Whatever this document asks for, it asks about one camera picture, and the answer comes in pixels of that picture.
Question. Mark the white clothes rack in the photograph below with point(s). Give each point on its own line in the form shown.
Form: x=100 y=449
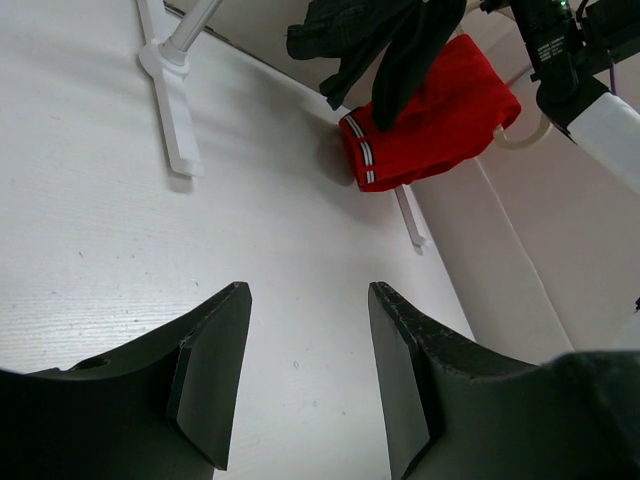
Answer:
x=258 y=108

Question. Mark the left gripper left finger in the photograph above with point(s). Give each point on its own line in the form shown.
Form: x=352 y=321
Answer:
x=158 y=407

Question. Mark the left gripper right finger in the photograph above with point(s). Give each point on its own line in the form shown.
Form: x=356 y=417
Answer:
x=454 y=409

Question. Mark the black trousers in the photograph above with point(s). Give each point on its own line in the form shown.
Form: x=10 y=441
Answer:
x=407 y=35

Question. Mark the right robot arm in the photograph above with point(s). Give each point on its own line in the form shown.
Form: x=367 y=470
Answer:
x=567 y=48

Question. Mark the red garment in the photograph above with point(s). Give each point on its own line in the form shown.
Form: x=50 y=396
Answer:
x=451 y=118

